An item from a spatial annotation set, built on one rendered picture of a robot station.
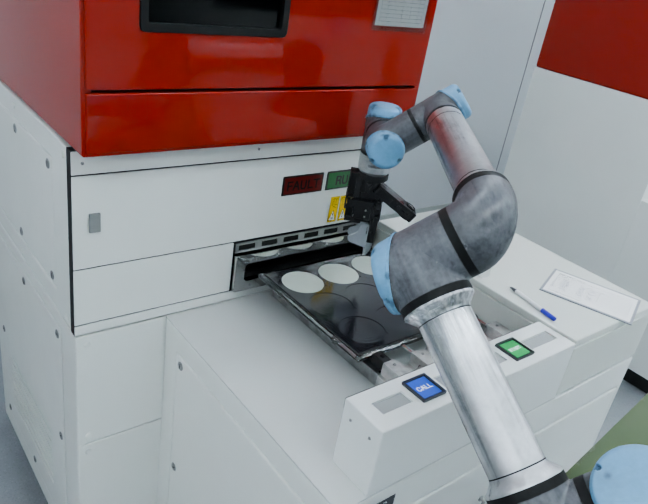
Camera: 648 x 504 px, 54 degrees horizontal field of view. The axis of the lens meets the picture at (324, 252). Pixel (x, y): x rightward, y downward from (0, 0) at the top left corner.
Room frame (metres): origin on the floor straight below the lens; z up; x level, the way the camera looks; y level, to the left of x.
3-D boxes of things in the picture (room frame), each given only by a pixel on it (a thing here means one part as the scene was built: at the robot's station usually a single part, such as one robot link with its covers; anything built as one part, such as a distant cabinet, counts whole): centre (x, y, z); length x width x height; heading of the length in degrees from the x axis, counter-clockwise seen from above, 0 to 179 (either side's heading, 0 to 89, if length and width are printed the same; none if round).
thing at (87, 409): (1.60, 0.41, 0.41); 0.82 x 0.71 x 0.82; 132
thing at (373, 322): (1.31, -0.12, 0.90); 0.34 x 0.34 x 0.01; 42
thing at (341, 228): (1.46, 0.04, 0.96); 0.44 x 0.01 x 0.02; 132
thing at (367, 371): (1.19, -0.07, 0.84); 0.50 x 0.02 x 0.03; 42
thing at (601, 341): (1.50, -0.47, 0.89); 0.62 x 0.35 x 0.14; 42
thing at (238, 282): (1.46, 0.04, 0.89); 0.44 x 0.02 x 0.10; 132
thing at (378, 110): (1.38, -0.08, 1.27); 0.09 x 0.08 x 0.11; 3
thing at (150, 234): (1.35, 0.18, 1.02); 0.82 x 0.03 x 0.40; 132
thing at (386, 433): (1.00, -0.31, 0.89); 0.55 x 0.09 x 0.14; 132
